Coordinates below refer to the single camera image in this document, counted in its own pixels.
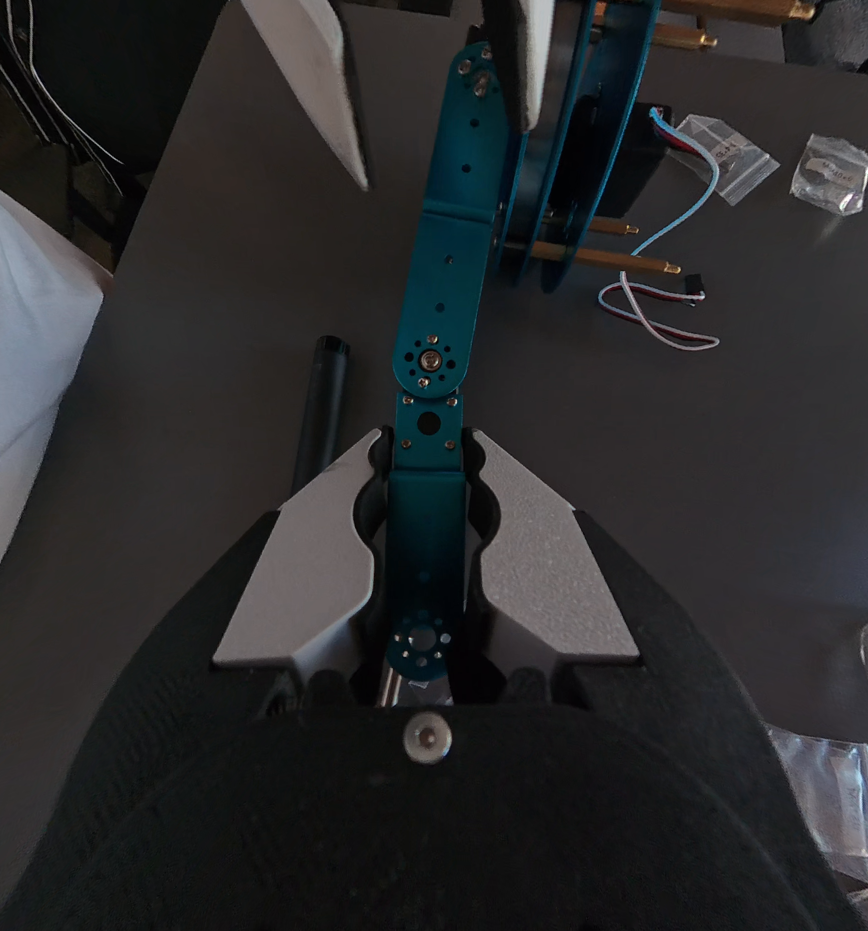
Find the person's white shirt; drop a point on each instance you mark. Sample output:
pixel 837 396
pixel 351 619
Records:
pixel 19 364

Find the dark grey desk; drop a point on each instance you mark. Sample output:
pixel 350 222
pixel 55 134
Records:
pixel 223 291

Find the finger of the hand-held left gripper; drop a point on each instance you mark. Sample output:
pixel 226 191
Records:
pixel 528 51
pixel 310 58

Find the black white-striped cloth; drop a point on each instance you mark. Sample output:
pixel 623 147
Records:
pixel 77 73

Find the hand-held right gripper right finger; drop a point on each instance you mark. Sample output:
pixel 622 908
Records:
pixel 557 582

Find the blue toy robot arm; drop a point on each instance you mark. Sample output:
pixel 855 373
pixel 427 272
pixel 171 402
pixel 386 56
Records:
pixel 448 240

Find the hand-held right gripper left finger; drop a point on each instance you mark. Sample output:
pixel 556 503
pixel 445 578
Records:
pixel 296 582

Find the black electric screwdriver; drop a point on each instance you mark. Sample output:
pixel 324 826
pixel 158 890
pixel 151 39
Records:
pixel 325 407

